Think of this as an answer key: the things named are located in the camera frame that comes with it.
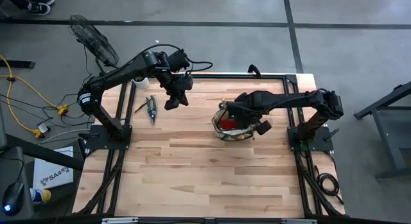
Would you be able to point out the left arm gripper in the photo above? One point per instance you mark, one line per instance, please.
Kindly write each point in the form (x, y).
(180, 85)

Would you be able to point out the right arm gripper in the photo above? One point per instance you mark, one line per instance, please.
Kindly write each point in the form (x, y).
(242, 115)

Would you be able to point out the red gardening glove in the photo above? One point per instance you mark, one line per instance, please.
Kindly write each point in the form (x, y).
(228, 124)

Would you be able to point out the beige green gardening tool bag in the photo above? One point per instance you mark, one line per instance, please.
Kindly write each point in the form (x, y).
(231, 134)

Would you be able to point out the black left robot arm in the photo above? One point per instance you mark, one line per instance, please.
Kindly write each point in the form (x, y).
(112, 76)

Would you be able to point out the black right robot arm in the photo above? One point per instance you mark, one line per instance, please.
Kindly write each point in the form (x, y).
(289, 99)

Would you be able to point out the small white potted plant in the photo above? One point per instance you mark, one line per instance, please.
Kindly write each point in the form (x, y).
(143, 83)

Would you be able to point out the black curved hook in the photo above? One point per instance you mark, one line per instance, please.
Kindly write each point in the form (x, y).
(253, 67)

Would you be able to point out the black floor fan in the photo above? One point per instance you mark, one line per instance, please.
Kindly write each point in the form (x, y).
(93, 41)

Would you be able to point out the white black power adapter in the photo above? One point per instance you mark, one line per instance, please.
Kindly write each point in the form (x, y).
(43, 128)

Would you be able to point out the black desk leg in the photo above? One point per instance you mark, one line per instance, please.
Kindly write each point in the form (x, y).
(48, 153)

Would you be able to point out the black metal stand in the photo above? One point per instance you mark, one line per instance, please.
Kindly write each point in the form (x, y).
(390, 137)

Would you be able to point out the white cardboard box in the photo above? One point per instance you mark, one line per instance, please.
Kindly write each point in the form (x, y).
(51, 167)

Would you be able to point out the black stand foot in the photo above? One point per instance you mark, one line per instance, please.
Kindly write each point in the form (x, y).
(19, 64)

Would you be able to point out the yellow blue white object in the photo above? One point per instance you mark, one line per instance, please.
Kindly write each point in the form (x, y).
(43, 195)

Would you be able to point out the black desk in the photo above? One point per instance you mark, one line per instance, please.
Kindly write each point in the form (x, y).
(9, 163)

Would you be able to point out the black computer mouse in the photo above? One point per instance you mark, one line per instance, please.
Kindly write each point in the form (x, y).
(13, 198)

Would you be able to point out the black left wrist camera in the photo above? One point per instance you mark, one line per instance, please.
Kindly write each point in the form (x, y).
(175, 103)

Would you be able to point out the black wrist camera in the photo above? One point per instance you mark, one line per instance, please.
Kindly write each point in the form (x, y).
(263, 127)
(175, 103)

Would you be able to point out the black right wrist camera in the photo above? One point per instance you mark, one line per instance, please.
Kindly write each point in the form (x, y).
(263, 127)

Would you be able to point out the black aluminium table frame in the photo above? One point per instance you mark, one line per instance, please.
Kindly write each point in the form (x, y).
(273, 77)

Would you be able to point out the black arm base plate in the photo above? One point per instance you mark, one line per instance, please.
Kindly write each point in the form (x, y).
(96, 142)
(324, 143)

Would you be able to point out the silver metal bracket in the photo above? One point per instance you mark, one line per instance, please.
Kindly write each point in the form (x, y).
(120, 220)
(298, 221)

